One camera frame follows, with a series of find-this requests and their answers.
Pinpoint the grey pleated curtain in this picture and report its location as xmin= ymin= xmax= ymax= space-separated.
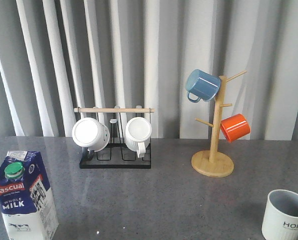
xmin=0 ymin=0 xmax=298 ymax=140

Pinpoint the white smiley face mug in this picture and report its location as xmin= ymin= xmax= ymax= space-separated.
xmin=72 ymin=117 xmax=110 ymax=159

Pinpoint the orange enamel mug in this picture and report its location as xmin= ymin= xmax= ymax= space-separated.
xmin=220 ymin=113 xmax=251 ymax=143

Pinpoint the wooden mug tree stand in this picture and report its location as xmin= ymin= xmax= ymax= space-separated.
xmin=191 ymin=70 xmax=247 ymax=178

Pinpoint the Pascual whole milk carton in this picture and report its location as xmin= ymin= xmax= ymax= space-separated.
xmin=0 ymin=150 xmax=58 ymax=240

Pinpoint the blue enamel mug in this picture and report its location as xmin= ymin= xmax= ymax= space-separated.
xmin=185 ymin=69 xmax=221 ymax=103

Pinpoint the black wire mug rack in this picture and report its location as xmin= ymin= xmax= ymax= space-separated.
xmin=74 ymin=106 xmax=155 ymax=169

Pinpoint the white ribbed hanging mug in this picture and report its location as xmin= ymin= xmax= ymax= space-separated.
xmin=125 ymin=117 xmax=152 ymax=158

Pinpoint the white HOME ceramic mug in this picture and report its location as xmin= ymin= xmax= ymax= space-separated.
xmin=262 ymin=189 xmax=298 ymax=240

